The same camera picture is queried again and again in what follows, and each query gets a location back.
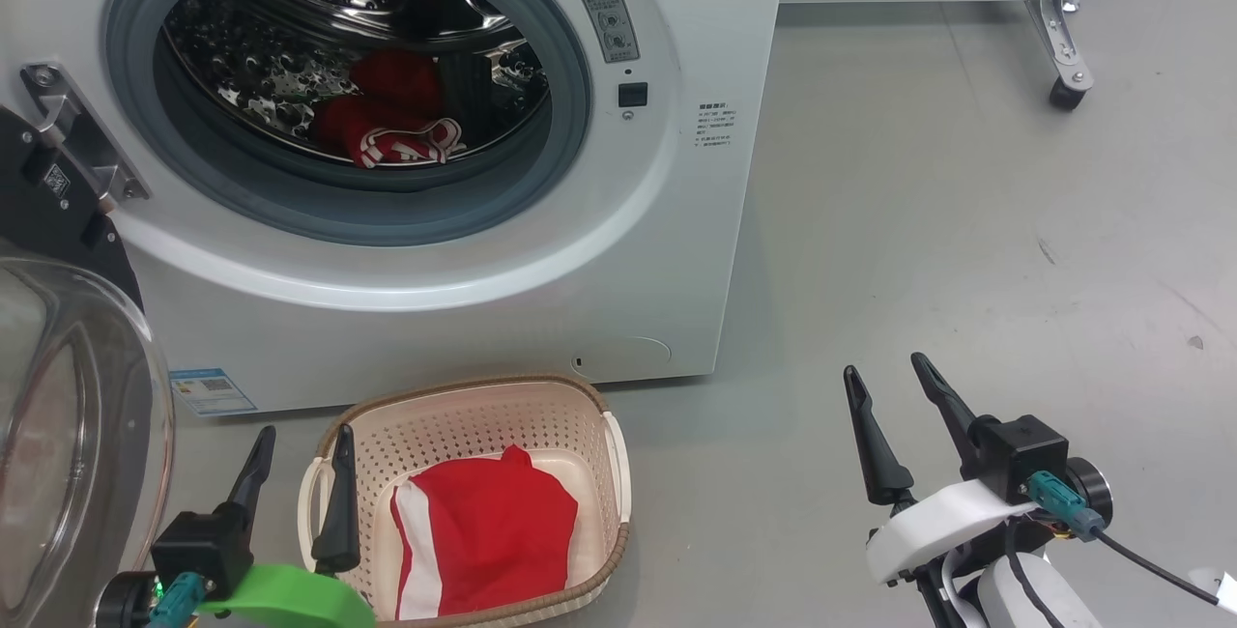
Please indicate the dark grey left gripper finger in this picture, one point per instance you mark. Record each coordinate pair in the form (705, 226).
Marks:
(338, 512)
(253, 473)

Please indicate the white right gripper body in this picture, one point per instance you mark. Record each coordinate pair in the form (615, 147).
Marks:
(928, 527)

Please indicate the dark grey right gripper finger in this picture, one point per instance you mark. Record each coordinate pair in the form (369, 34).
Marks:
(942, 401)
(875, 444)

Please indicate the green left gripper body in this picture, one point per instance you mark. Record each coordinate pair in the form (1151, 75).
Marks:
(290, 594)

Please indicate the red garment with white panel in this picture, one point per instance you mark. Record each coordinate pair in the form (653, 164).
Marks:
(483, 531)

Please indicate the round glass washing machine door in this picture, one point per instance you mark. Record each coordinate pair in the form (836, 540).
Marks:
(87, 435)

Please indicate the red garment with striped cuffs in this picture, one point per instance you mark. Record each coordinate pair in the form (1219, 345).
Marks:
(387, 87)

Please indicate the beige perforated laundry basket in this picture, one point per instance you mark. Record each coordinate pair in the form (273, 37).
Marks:
(464, 425)

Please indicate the white front-load washing machine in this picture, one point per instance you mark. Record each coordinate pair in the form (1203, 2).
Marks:
(618, 251)

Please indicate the metal door hinge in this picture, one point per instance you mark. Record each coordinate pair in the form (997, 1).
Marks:
(77, 140)

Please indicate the blue white energy label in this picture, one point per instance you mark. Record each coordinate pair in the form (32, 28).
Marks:
(213, 391)

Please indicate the metal cart leg with caster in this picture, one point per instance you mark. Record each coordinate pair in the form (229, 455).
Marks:
(1058, 39)

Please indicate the grey warning sticker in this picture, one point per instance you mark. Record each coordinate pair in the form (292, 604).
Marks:
(604, 14)

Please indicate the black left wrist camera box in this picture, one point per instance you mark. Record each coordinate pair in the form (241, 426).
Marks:
(198, 551)

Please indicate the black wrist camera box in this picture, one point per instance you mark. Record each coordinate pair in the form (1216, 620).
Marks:
(198, 551)
(1024, 454)

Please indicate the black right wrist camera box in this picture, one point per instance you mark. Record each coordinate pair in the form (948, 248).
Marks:
(1024, 454)

